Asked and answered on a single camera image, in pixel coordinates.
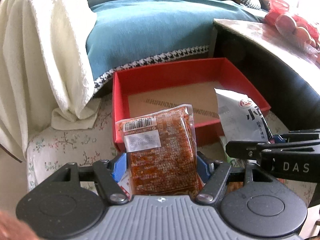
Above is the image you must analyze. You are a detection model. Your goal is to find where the dark coffee table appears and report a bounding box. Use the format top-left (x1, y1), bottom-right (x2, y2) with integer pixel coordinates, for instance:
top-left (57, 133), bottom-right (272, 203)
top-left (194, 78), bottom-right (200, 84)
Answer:
top-left (209, 19), bottom-right (319, 205)

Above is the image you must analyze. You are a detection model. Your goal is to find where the red white spicy strip pack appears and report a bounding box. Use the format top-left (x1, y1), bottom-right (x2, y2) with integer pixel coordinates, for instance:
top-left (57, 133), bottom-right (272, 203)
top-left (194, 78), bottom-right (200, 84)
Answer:
top-left (118, 170), bottom-right (132, 199)

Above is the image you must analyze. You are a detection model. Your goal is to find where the white towel blanket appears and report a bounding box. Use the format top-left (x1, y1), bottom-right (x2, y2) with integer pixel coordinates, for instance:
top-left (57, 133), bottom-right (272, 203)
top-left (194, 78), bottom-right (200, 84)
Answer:
top-left (1, 0), bottom-right (100, 161)

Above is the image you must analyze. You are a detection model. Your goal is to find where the teal sofa cover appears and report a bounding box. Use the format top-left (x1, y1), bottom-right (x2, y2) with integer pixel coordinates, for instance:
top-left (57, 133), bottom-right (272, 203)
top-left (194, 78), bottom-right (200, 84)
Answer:
top-left (86, 0), bottom-right (266, 93)

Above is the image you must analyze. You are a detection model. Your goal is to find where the white bamboo shoot snack bag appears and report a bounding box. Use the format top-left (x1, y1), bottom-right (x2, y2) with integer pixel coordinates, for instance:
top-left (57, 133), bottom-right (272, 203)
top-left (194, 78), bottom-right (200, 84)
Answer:
top-left (215, 88), bottom-right (273, 142)

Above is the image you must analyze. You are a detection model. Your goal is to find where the peach fruit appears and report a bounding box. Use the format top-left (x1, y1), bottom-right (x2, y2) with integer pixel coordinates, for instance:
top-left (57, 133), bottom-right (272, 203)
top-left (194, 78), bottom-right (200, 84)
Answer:
top-left (275, 14), bottom-right (297, 34)
top-left (293, 27), bottom-right (311, 44)

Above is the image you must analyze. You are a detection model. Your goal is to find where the red cardboard box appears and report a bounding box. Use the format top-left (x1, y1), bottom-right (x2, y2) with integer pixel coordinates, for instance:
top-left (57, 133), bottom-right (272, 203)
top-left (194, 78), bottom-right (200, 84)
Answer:
top-left (112, 58), bottom-right (271, 146)

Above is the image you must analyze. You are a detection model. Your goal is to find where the dark red spicy snack pack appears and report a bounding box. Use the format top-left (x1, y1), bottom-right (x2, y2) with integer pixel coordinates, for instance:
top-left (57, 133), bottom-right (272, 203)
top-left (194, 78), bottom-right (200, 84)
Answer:
top-left (116, 104), bottom-right (202, 197)

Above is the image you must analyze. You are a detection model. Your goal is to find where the red plastic bag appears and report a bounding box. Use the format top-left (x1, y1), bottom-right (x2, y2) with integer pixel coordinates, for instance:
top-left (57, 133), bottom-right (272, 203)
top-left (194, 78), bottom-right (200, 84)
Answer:
top-left (264, 0), bottom-right (319, 42)

